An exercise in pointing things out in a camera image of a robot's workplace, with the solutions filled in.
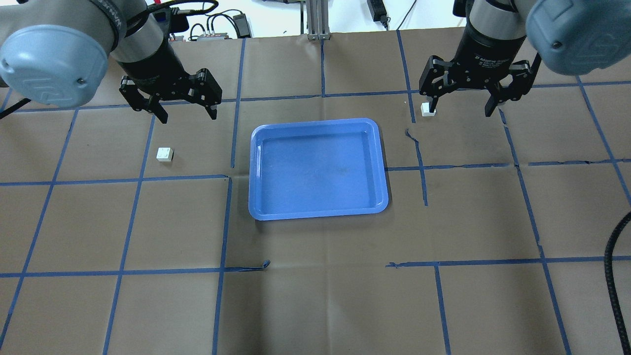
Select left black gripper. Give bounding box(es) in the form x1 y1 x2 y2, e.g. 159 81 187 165
118 45 222 124

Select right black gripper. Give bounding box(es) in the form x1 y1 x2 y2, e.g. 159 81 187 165
419 23 538 117

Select white block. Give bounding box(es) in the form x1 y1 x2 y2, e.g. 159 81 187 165
421 102 437 117
155 147 175 162

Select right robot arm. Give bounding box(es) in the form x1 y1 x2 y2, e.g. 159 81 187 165
419 0 631 117

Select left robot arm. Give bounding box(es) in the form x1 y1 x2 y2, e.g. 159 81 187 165
1 0 222 124

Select blue plastic tray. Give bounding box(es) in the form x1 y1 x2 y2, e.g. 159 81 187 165
248 118 389 221

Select black power adapter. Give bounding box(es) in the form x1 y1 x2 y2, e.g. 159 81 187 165
366 0 390 30

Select brown paper table cover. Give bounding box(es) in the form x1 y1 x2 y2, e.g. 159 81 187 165
1 28 630 355

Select aluminium frame post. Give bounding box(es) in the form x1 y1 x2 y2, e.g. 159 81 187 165
304 0 331 41

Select black braided cable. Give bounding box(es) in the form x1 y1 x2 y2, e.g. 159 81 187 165
604 211 631 355

